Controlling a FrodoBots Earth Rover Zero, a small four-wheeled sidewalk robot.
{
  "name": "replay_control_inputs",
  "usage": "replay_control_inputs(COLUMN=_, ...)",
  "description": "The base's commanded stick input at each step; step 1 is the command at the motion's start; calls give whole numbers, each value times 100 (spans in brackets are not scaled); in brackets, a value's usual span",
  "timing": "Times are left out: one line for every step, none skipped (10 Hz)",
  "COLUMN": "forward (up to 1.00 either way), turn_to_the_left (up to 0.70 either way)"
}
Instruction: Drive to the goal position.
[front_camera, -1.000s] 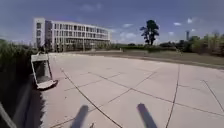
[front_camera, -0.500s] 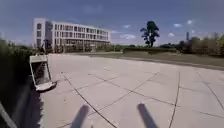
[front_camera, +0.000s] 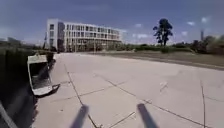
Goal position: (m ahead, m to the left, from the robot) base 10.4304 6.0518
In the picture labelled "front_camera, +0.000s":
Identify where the tall dark tree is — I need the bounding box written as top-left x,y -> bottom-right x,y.
152,18 -> 174,48

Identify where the white building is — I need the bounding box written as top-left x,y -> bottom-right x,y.
44,18 -> 124,53

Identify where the pale concrete slab pavement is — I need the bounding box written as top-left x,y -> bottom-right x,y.
31,52 -> 224,128

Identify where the small white robot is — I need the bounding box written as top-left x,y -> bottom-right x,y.
26,53 -> 62,97

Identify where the row of bushes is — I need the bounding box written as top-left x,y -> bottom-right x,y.
123,34 -> 224,56

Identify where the robot's own part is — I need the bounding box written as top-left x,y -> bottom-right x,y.
136,102 -> 159,128
69,104 -> 90,128

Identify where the grass strip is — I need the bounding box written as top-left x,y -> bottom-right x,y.
86,49 -> 224,69

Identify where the tall green hedge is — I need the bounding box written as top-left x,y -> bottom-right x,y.
0,46 -> 56,128

